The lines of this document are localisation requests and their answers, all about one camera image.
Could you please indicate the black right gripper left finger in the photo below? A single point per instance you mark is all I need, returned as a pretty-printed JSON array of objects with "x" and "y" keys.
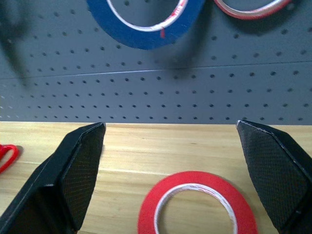
[{"x": 48, "y": 190}]

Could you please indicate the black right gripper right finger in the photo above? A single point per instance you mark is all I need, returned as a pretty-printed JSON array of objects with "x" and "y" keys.
[{"x": 273, "y": 175}]

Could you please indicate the red tape roll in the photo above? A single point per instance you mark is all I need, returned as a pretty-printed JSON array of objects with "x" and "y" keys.
[
  {"x": 243, "y": 13},
  {"x": 151, "y": 207}
]

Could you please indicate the grey pegboard panel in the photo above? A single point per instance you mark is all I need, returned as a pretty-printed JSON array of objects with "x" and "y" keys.
[{"x": 170, "y": 97}]

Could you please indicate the blue tape roll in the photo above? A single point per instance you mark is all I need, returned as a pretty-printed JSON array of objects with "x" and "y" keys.
[{"x": 146, "y": 40}]

